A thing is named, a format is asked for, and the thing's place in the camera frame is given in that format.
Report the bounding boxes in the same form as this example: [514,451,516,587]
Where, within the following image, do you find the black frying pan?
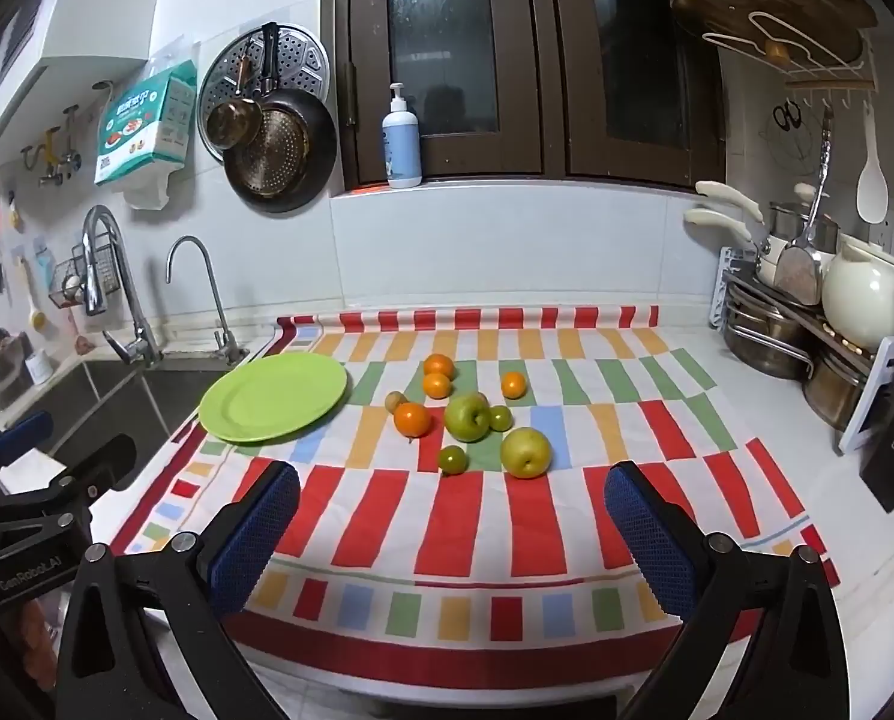
[223,21,339,215]

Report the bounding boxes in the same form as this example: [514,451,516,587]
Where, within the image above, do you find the slim gooseneck faucet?
[165,235,242,367]

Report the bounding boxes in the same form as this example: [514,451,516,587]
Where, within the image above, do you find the white pump soap bottle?
[382,82,424,190]

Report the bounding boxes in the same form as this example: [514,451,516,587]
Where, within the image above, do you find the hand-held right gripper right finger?
[603,460,851,720]

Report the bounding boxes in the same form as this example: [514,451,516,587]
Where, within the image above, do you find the large orange tomato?
[394,403,434,439]

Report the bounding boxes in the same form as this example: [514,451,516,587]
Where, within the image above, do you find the black wire basket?
[48,255,118,308]

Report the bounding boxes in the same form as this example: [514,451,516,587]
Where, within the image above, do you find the large chrome faucet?
[81,205,164,368]

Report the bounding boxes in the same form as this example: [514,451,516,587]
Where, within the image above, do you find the striped colourful tablecloth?
[109,305,842,691]

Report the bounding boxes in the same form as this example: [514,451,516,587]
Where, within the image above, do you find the small copper saucepan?
[205,37,264,151]

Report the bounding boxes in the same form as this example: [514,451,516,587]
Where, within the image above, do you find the dark wooden window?
[319,0,729,192]

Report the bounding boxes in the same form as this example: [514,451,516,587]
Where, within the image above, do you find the metal spatula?
[773,109,838,308]

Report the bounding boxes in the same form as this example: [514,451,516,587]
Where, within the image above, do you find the white rice paddle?
[856,101,890,226]

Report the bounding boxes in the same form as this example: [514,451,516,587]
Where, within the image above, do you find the green apple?
[444,393,492,443]

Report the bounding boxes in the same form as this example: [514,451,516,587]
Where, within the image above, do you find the steel lidded pot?
[768,199,842,256]

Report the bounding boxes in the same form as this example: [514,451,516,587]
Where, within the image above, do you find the white cloth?
[123,165,182,211]

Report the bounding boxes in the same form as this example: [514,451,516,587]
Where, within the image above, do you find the copper strainer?
[229,45,309,200]

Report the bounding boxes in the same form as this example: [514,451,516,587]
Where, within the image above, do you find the green plate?
[198,355,349,444]

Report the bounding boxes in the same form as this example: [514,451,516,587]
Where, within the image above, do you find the stainless steel sink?
[0,356,227,481]

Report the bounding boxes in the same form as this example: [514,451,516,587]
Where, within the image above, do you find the large steel pot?
[721,292,815,381]
[801,349,879,432]

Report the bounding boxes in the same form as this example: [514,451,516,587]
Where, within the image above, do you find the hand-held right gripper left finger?
[55,460,302,720]

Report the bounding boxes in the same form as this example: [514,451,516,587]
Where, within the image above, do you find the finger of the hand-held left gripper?
[0,433,139,541]
[0,411,54,500]

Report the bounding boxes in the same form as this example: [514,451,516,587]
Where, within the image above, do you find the wall water taps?
[19,105,84,188]

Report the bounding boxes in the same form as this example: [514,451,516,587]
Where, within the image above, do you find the white kettle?
[822,232,894,350]

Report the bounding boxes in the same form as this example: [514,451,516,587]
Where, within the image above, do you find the white wall cabinet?
[0,0,174,196]

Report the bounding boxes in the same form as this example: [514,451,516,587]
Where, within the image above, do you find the white wire board rack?
[700,11,879,102]

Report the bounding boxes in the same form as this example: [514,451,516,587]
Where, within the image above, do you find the perforated metal steamer tray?
[198,24,329,166]

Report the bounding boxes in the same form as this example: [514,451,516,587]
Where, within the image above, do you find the yellow apple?
[500,427,552,479]

